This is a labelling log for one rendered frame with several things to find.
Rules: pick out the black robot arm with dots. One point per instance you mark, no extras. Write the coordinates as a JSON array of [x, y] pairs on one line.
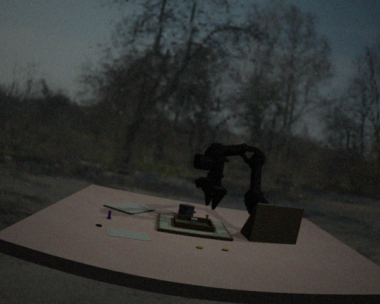
[[214, 160]]

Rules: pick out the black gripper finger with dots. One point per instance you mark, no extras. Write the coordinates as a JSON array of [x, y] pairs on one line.
[[216, 199], [208, 196]]

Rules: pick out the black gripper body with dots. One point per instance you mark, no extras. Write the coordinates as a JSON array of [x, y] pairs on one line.
[[216, 187]]

